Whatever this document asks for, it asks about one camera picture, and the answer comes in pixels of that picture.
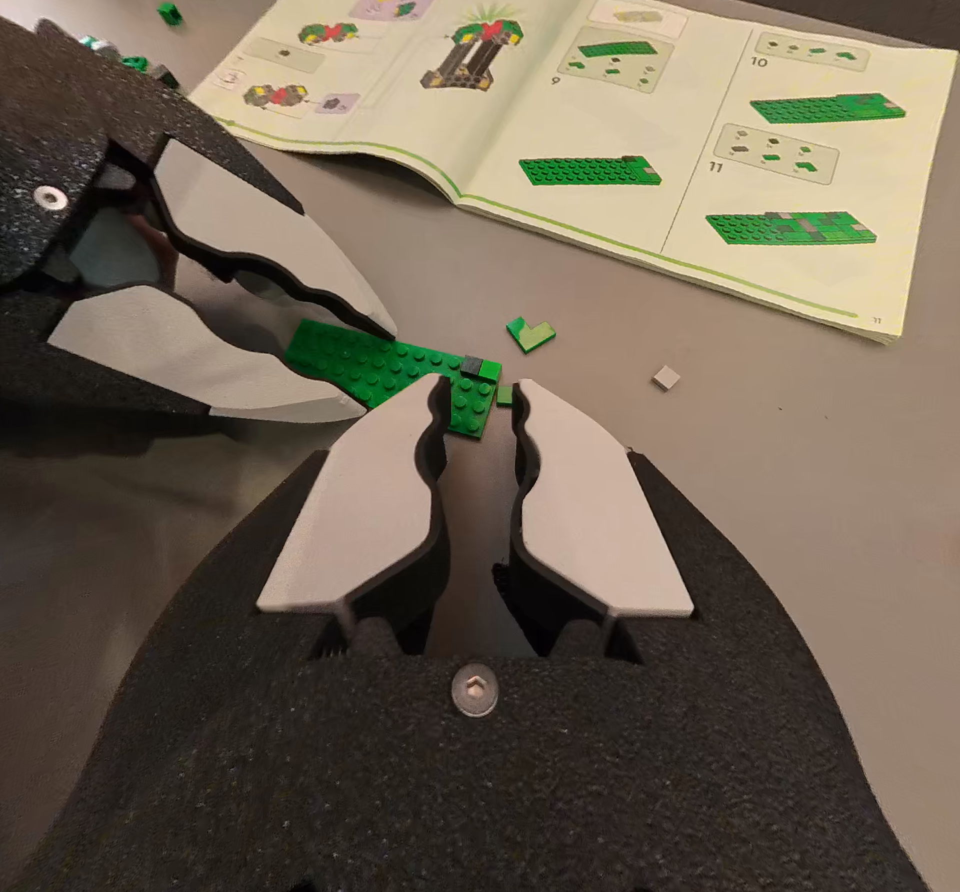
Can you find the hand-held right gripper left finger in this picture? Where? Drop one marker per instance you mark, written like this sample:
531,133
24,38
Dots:
360,524

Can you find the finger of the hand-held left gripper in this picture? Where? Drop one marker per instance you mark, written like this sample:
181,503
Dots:
165,352
277,232

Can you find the pile of small bricks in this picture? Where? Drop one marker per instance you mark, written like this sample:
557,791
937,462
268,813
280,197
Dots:
170,13

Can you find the dark green square tile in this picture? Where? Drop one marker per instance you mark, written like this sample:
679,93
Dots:
472,365

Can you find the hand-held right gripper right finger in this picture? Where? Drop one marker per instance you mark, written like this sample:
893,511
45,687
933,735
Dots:
600,524

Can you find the large green studded plate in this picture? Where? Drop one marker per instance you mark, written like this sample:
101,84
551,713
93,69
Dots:
375,367

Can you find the pale green instruction booklet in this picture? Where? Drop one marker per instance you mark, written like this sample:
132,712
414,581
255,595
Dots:
600,157

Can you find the green corner shaped tile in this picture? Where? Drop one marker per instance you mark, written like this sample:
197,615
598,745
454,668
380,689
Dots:
525,333

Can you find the light grey square tile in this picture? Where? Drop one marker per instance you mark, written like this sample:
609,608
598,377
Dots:
666,378

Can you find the green oblong tile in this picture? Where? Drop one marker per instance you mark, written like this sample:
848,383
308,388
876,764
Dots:
505,395

